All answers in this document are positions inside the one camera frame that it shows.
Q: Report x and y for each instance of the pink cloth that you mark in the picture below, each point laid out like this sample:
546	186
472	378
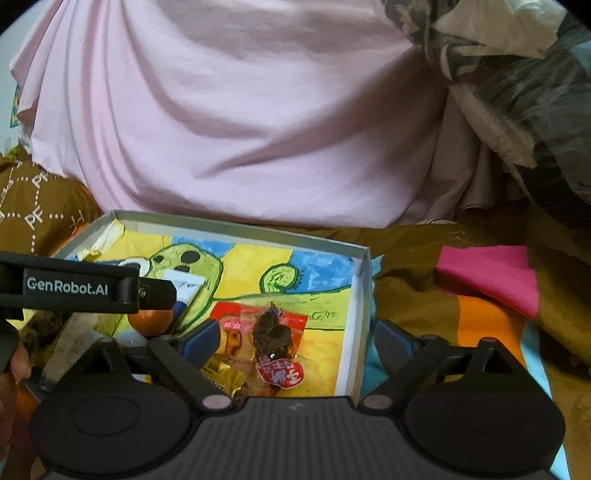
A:
258	110

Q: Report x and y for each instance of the shallow box with crayon drawing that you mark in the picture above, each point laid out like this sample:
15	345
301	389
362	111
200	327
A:
286	277

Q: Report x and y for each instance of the small orange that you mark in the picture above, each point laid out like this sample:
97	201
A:
150	323

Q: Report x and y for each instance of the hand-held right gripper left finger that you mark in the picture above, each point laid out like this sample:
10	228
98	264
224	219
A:
201	339

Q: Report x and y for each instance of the red snack packet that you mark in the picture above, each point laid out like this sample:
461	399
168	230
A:
231	327

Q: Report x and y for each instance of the wall poster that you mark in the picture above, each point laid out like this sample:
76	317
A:
14	106

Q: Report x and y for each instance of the person's left hand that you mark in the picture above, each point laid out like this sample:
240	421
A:
21	364

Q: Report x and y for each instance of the brown patterned blanket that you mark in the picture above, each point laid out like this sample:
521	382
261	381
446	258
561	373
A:
37	203

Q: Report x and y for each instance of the clear plastic bag of clothes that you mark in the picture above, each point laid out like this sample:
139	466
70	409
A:
517	83

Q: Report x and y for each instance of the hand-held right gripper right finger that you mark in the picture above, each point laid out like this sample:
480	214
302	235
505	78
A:
392	339

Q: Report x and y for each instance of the blue and white snack packet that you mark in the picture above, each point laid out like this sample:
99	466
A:
187	288

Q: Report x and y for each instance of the rice cracker bar clear wrap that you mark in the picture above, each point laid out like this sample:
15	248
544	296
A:
74	346

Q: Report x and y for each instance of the dark dried snack packet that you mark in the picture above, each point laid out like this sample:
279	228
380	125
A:
272	341

